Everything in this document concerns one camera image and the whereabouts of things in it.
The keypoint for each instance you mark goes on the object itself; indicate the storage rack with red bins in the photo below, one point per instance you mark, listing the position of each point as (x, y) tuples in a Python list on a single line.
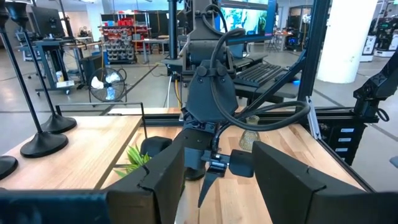
[(121, 43)]

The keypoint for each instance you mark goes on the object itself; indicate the white black kiosk machine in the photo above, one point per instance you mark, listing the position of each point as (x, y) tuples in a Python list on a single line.
[(385, 34)]

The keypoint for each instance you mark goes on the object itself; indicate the black desk monitor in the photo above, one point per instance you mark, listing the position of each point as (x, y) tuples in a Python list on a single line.
[(48, 21)]

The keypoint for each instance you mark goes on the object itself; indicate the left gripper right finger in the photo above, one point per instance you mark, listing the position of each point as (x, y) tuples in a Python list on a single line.
[(280, 186)]

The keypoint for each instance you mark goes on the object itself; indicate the black computer keyboard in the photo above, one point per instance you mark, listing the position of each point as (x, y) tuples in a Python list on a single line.
[(258, 74)]

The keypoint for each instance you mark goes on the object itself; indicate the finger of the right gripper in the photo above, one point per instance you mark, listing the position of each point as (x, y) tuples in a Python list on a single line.
[(211, 179)]

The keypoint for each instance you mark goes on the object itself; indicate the black controller box stack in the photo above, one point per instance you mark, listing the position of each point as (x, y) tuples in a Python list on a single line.
[(337, 140)]

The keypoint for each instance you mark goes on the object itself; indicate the computer mouse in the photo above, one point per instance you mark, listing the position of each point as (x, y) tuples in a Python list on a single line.
[(293, 80)]

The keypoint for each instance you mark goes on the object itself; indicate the green artificial plant white pot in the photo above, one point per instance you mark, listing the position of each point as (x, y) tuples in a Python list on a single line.
[(135, 158)]

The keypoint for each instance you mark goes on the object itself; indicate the black floor fan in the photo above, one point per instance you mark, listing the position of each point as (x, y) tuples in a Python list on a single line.
[(107, 84)]

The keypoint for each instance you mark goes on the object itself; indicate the ribbed clear glass candle holder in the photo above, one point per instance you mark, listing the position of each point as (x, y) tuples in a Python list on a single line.
[(249, 140)]

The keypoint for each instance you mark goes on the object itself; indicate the grey standing desk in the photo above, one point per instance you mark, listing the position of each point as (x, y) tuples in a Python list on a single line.
[(49, 46)]

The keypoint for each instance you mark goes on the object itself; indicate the white round column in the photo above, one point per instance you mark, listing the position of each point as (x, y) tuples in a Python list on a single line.
[(345, 37)]

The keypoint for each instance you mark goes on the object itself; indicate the large computer monitor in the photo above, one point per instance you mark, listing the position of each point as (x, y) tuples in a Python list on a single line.
[(245, 18)]

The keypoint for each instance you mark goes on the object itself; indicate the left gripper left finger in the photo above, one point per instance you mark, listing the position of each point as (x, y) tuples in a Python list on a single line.
[(155, 199)]

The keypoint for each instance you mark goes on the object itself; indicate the grey background table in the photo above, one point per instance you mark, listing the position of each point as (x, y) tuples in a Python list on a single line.
[(152, 40)]

